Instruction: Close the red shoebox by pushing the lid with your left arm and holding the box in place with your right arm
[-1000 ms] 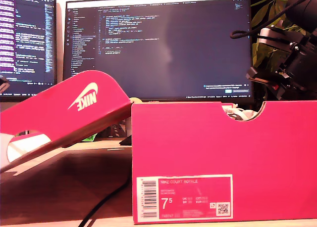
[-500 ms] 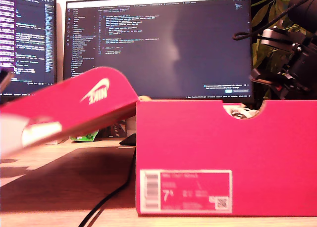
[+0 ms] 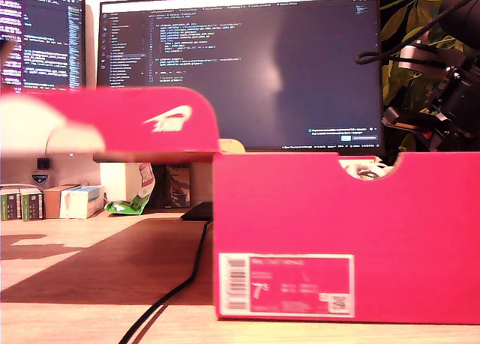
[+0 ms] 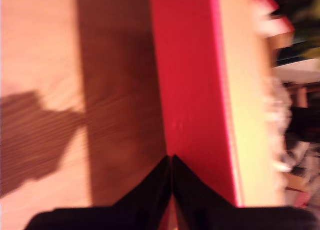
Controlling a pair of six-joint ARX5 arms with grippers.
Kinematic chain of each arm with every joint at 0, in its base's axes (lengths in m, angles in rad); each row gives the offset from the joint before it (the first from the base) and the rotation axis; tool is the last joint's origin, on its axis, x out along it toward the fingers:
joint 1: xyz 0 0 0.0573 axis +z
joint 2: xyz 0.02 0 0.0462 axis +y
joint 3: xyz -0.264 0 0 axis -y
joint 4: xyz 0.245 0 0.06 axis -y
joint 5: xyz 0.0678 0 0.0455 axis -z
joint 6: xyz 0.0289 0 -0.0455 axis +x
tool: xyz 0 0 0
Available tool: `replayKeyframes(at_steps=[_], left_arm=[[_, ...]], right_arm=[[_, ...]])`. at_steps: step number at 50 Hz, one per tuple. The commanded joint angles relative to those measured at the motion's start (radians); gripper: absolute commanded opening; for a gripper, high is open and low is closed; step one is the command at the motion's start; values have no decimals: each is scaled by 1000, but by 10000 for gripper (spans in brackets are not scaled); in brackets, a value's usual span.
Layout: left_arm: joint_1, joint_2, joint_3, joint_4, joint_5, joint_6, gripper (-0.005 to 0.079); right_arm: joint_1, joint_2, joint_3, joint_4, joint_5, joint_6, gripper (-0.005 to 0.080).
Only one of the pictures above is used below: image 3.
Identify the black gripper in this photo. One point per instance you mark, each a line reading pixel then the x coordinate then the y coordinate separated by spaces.
pixel 457 108

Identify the flat black pad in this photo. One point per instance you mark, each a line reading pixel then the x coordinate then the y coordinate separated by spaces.
pixel 198 212

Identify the small green box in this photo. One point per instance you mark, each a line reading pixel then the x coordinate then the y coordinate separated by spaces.
pixel 32 205
pixel 9 205

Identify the white and blue box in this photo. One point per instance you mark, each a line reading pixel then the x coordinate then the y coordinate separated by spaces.
pixel 80 203

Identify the large computer monitor code editor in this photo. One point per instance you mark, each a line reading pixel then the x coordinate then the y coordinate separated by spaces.
pixel 243 66

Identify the small black cube device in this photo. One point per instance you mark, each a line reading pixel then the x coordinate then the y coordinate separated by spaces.
pixel 43 163

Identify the shield shaped badge sticker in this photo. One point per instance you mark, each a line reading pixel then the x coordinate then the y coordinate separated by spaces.
pixel 39 180

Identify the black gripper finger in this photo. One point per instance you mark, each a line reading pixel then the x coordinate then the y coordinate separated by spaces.
pixel 4 49

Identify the computer monitor with purple terminal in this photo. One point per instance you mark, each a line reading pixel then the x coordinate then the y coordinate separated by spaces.
pixel 48 40

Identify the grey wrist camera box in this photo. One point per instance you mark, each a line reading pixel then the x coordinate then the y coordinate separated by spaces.
pixel 416 61

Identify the white shoe in box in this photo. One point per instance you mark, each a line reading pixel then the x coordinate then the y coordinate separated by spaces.
pixel 365 169

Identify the green leafy houseplant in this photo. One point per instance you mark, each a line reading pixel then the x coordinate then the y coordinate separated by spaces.
pixel 397 18

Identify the brown cardboard box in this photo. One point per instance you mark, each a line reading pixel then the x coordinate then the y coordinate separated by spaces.
pixel 52 201

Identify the camouflage pattern box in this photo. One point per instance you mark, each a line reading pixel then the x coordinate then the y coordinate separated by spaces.
pixel 178 186

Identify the white bag with red print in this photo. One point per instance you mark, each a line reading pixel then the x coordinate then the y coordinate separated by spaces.
pixel 144 181

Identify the red Nike shoebox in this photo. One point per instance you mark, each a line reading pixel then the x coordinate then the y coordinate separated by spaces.
pixel 337 216

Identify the yellow round object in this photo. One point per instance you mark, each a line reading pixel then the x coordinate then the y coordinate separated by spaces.
pixel 231 145

